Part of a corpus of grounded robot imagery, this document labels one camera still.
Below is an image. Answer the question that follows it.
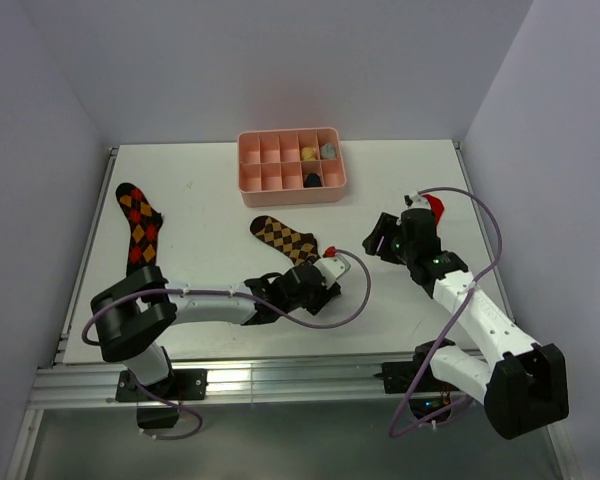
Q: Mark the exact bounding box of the brown yellow argyle sock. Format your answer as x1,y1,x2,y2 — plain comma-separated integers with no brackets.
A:
249,215,320,266

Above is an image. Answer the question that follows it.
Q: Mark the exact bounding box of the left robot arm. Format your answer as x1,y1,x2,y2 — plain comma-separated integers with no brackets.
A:
91,257,350,399

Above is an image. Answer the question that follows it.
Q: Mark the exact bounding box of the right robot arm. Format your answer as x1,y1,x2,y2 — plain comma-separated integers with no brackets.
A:
362,208,569,439

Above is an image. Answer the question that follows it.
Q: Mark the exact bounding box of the red christmas sock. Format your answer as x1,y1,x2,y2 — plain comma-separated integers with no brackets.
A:
423,194,445,224

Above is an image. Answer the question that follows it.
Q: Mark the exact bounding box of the dark navy rolled sock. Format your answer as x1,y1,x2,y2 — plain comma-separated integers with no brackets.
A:
303,172,322,188

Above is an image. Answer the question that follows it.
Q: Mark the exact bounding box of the pink divided organizer box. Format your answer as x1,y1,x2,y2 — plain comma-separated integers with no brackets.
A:
237,127,347,208

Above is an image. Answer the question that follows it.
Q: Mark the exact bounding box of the grey rolled sock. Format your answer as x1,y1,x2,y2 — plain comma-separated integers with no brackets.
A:
320,143,338,160

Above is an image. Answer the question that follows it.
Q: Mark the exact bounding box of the yellow rolled sock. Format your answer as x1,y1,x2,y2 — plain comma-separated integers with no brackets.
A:
300,147,317,161

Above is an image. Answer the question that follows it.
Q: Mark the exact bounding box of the red orange argyle sock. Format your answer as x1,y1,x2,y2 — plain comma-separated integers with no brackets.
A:
115,182,164,276

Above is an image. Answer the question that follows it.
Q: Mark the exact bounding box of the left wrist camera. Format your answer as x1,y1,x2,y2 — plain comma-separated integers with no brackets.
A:
314,246,351,284

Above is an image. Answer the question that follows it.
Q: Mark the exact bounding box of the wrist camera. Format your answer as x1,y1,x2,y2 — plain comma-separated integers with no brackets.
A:
314,246,351,284
404,192,432,212

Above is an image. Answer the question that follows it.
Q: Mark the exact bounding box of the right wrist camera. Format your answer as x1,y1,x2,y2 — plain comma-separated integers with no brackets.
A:
404,192,432,212

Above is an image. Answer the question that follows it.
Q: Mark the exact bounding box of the aluminium front rail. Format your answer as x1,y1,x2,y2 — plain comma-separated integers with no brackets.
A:
27,353,411,410

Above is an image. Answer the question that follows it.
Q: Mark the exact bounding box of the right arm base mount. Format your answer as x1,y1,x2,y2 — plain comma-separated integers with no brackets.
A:
374,357,471,416

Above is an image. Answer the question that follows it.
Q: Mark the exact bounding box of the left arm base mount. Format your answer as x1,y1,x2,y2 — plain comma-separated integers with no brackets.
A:
114,368,208,440

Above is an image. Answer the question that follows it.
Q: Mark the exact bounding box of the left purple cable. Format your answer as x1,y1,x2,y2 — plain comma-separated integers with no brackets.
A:
82,247,374,441

